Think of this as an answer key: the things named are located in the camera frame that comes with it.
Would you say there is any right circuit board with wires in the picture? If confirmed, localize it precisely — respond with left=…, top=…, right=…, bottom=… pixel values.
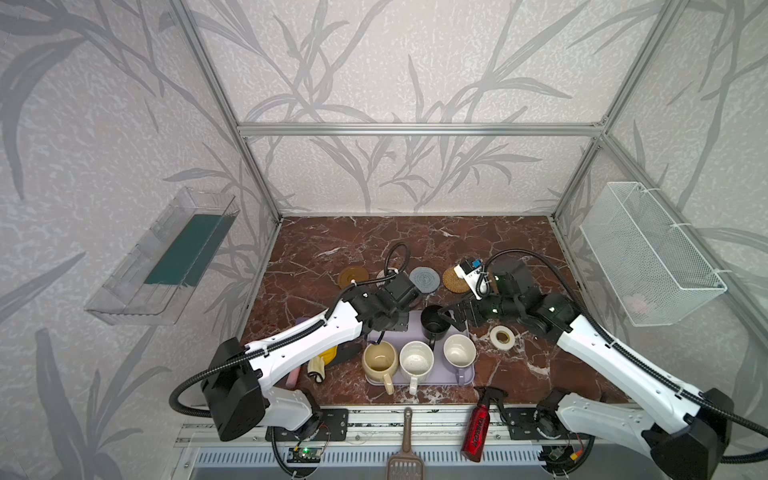
left=539, top=445, right=583, bottom=466

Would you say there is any lavender plastic tray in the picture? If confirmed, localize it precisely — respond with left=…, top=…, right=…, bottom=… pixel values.
left=383, top=310, right=476, bottom=393

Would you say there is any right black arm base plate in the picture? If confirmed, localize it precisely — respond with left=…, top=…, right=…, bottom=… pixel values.
left=500, top=406, right=591, bottom=442

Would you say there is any clear plastic wall shelf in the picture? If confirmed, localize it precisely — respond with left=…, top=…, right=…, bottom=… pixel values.
left=85, top=187, right=240, bottom=326

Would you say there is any purple pink spatula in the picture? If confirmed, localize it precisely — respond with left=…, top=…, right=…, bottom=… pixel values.
left=285, top=317, right=307, bottom=390

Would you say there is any red spray bottle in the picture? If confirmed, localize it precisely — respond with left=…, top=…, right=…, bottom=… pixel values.
left=461, top=386, right=508, bottom=463

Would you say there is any brown litter scoop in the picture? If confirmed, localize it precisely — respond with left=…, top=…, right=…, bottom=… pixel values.
left=386, top=407, right=425, bottom=480

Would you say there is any grey blue round coaster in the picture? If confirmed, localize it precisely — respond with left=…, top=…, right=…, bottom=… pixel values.
left=409, top=266, right=441, bottom=295

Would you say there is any black mug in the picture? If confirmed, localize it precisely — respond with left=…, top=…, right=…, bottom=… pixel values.
left=420, top=305, right=451, bottom=350

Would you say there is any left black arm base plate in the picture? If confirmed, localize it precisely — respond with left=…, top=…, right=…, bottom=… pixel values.
left=266, top=408, right=349, bottom=442

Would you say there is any brown wooden coaster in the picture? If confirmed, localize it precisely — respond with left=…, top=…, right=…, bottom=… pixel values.
left=337, top=265, right=370, bottom=289

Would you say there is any yellow black work glove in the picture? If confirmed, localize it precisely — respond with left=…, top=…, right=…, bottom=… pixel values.
left=307, top=343, right=362, bottom=384

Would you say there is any pink object in basket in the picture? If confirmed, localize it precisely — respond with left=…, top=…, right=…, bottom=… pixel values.
left=622, top=294, right=654, bottom=316

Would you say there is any white mug front centre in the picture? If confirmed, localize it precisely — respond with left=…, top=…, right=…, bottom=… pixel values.
left=399, top=341, right=434, bottom=396

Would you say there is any white tape roll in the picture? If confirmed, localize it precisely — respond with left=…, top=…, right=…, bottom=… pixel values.
left=489, top=325, right=516, bottom=351

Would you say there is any green mat in shelf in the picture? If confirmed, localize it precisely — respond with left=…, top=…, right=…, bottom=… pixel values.
left=144, top=214, right=236, bottom=287

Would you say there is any beige mug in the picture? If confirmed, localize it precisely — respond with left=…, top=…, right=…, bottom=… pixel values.
left=362, top=341, right=399, bottom=395

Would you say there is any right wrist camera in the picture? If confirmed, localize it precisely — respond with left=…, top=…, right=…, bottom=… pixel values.
left=454, top=259, right=490, bottom=300

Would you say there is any tan woven rattan coaster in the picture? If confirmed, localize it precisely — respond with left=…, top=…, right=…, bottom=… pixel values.
left=442, top=267, right=471, bottom=294

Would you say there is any green lit circuit board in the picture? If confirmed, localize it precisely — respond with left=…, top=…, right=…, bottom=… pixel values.
left=286, top=446, right=325, bottom=465

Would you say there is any white mug lavender handle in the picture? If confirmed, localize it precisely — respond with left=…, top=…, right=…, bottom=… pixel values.
left=443, top=334, right=477, bottom=385

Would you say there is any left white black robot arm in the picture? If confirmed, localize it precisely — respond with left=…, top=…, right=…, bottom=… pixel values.
left=168, top=272, right=421, bottom=441

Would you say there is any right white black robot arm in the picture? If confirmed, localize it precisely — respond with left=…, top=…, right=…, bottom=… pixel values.
left=441, top=260, right=767, bottom=479

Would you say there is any white wire mesh basket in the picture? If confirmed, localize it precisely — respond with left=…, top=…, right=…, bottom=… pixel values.
left=580, top=182, right=728, bottom=327

